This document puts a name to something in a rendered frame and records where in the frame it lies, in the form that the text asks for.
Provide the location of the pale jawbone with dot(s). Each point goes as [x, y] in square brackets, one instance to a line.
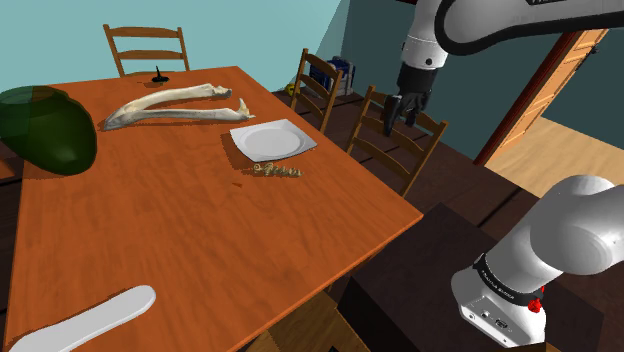
[146, 115]

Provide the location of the white square plate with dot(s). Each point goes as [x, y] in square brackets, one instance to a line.
[272, 141]

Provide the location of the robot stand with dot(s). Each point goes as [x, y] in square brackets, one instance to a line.
[419, 273]

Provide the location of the orange wooden door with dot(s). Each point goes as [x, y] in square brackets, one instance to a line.
[551, 83]

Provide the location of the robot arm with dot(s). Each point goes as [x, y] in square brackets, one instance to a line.
[560, 234]

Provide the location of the orange wooden table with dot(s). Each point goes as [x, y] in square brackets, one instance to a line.
[185, 224]

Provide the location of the small yellow object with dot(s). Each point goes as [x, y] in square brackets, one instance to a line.
[290, 89]

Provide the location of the small black pointed figure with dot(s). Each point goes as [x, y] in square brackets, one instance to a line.
[159, 78]

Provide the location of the blue and white box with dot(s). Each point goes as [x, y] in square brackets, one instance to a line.
[347, 73]

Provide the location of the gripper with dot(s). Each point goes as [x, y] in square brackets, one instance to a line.
[414, 80]

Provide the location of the white flat oblong board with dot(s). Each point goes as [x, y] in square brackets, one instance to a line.
[88, 322]

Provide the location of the small beige spiral tool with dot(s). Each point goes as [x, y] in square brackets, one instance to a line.
[278, 170]

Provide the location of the wooden ladder-back chair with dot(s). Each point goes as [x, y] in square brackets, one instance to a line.
[318, 62]
[146, 32]
[390, 139]

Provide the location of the dark green domed shell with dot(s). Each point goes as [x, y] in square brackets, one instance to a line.
[44, 131]

